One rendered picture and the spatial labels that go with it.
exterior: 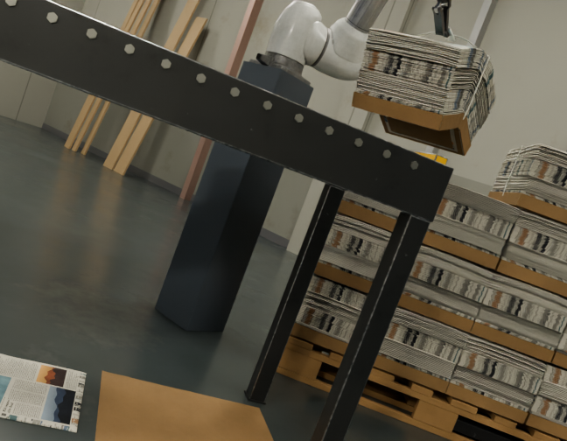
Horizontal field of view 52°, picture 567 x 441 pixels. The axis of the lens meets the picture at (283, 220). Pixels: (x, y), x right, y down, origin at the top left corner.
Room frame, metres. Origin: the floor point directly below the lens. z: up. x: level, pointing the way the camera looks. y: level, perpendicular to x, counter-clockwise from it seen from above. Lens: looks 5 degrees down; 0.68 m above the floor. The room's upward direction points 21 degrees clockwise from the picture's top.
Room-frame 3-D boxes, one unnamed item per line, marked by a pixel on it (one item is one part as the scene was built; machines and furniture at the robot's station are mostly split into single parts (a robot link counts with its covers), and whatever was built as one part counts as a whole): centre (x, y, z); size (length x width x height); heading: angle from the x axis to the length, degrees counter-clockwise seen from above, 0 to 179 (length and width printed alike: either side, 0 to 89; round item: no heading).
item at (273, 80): (2.22, 0.21, 0.50); 0.20 x 0.20 x 1.00; 51
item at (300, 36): (2.22, 0.20, 1.17); 0.18 x 0.16 x 0.22; 112
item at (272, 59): (2.20, 0.22, 1.03); 0.22 x 0.18 x 0.06; 141
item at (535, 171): (2.16, -0.87, 0.95); 0.38 x 0.29 x 0.23; 177
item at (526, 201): (2.16, -0.86, 0.86); 0.38 x 0.29 x 0.04; 177
